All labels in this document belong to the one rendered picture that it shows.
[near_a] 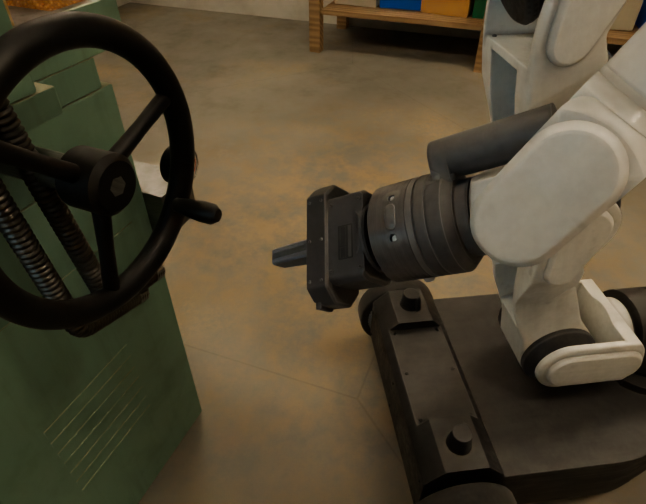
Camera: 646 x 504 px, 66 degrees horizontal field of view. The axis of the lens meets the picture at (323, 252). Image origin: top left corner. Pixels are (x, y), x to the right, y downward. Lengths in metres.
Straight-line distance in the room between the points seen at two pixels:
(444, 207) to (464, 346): 0.82
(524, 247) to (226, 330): 1.15
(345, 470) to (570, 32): 0.92
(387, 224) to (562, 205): 0.13
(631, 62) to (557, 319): 0.70
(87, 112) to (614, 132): 0.61
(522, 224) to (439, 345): 0.81
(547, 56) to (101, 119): 0.57
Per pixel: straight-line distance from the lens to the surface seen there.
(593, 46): 0.67
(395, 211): 0.41
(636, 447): 1.18
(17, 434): 0.84
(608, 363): 1.10
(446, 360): 1.13
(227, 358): 1.37
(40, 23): 0.46
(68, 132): 0.73
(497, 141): 0.40
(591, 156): 0.35
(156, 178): 0.89
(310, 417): 1.25
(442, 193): 0.40
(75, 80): 0.74
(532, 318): 0.99
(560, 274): 0.84
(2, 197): 0.54
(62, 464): 0.94
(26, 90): 0.57
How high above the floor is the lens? 1.06
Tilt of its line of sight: 40 degrees down
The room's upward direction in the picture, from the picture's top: straight up
